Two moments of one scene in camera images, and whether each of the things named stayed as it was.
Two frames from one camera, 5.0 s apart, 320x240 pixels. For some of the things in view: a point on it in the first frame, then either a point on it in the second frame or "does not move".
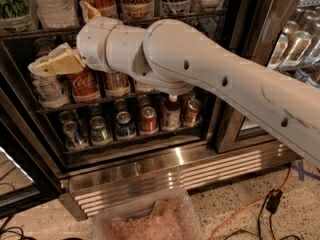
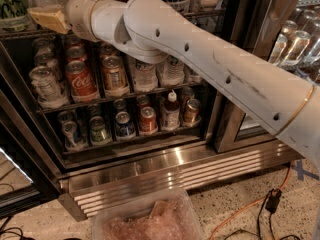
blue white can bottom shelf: x=74 y=140 does not move
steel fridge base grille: x=83 y=193 does not move
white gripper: x=91 y=44 -> x=78 y=13
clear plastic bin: x=162 y=215 does not move
